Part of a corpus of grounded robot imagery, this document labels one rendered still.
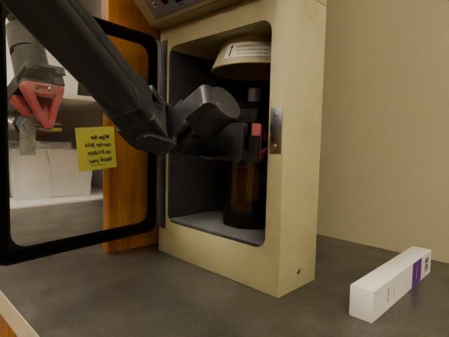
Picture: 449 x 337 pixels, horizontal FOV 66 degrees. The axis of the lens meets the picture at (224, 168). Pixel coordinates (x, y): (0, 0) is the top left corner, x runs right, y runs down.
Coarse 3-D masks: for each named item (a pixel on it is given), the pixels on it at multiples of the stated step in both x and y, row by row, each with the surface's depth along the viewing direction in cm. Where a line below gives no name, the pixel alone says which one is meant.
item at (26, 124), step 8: (24, 120) 50; (32, 120) 51; (24, 128) 51; (32, 128) 51; (24, 136) 51; (32, 136) 52; (24, 144) 51; (32, 144) 52; (24, 152) 51; (32, 152) 52
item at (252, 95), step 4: (252, 88) 68; (256, 88) 68; (260, 88) 68; (248, 92) 69; (252, 92) 68; (256, 92) 68; (260, 92) 68; (248, 96) 69; (252, 96) 68; (256, 96) 68; (260, 96) 68; (248, 100) 69; (252, 100) 68; (256, 100) 68; (260, 100) 68; (240, 104) 66; (244, 104) 66; (248, 104) 66; (252, 104) 65; (256, 104) 65; (260, 104) 65; (264, 104) 66; (268, 104) 66
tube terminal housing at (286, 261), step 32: (256, 0) 55; (288, 0) 51; (320, 0) 57; (160, 32) 73; (192, 32) 66; (224, 32) 61; (256, 32) 60; (288, 32) 51; (320, 32) 58; (288, 64) 52; (320, 64) 58; (288, 96) 52; (320, 96) 59; (288, 128) 53; (320, 128) 60; (288, 160) 54; (288, 192) 54; (288, 224) 55; (192, 256) 68; (224, 256) 62; (256, 256) 57; (288, 256) 55; (256, 288) 57; (288, 288) 56
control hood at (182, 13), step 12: (204, 0) 59; (216, 0) 57; (228, 0) 57; (240, 0) 57; (144, 12) 69; (180, 12) 64; (192, 12) 62; (204, 12) 62; (156, 24) 70; (168, 24) 69
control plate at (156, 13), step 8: (144, 0) 66; (152, 0) 65; (160, 0) 64; (168, 0) 63; (184, 0) 61; (192, 0) 60; (200, 0) 59; (152, 8) 66; (160, 8) 65; (168, 8) 64; (176, 8) 63; (160, 16) 67
